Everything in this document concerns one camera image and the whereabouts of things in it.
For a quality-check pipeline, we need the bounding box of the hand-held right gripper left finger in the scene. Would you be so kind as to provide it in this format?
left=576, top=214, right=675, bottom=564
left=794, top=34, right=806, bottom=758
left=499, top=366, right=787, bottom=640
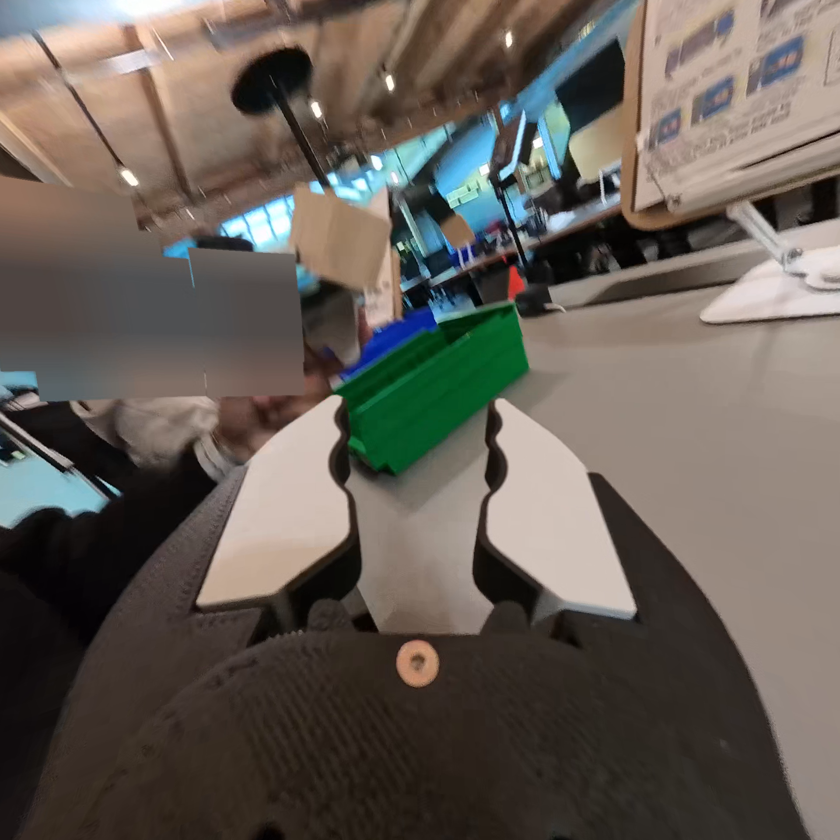
left=196, top=394, right=363, bottom=632

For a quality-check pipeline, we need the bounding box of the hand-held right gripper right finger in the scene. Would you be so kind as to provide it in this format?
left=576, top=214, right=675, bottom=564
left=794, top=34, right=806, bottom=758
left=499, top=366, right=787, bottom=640
left=472, top=398, right=639, bottom=630

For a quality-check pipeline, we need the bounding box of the green plastic bin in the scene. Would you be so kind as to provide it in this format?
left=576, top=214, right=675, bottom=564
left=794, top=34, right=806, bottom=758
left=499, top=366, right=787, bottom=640
left=333, top=302, right=530, bottom=476

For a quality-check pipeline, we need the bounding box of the another person's forearm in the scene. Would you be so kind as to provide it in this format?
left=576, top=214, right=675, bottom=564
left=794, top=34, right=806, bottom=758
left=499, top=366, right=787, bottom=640
left=69, top=397, right=227, bottom=470

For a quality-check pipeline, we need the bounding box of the person's left forearm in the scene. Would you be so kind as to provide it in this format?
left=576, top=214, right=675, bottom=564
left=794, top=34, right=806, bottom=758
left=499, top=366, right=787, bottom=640
left=0, top=453, right=221, bottom=657

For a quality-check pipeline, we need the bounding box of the grey desk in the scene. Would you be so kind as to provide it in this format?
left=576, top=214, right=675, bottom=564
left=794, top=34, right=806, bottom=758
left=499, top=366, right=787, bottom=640
left=344, top=220, right=840, bottom=840

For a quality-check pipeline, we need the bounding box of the person's left hand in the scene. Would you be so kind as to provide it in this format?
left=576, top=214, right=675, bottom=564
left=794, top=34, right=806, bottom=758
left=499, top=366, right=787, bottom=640
left=220, top=344, right=342, bottom=462

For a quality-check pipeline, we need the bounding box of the silver wristwatch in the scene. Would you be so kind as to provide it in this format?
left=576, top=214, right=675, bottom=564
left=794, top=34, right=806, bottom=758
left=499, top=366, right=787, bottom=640
left=193, top=430, right=240, bottom=483

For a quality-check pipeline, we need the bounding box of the blue plastic bin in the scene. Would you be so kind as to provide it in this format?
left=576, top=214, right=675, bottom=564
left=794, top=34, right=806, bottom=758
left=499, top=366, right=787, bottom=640
left=341, top=308, right=439, bottom=382

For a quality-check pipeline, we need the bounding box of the instruction sheet on wooden board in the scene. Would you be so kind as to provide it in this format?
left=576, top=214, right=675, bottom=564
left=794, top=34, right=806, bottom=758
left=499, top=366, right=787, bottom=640
left=363, top=246, right=403, bottom=329
left=620, top=0, right=840, bottom=231

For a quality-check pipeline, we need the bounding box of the tan cardboard panel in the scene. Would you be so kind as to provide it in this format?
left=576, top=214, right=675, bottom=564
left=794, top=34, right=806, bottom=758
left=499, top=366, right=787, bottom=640
left=289, top=182, right=395, bottom=291

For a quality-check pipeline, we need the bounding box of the long wooden table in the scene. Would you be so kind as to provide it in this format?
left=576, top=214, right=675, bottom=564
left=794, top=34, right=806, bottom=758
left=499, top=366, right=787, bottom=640
left=400, top=197, right=624, bottom=290

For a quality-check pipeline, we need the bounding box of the beige hanging panel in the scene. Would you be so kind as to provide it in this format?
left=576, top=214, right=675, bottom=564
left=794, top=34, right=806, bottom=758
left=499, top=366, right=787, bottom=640
left=567, top=105, right=626, bottom=188

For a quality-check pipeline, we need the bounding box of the LED light panel stand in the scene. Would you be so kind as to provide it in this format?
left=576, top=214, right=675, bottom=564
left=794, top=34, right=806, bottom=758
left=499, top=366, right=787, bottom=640
left=489, top=108, right=546, bottom=290

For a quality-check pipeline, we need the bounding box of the black ceiling pole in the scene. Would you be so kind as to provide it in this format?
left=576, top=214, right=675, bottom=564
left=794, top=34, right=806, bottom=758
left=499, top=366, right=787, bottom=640
left=231, top=45, right=332, bottom=191

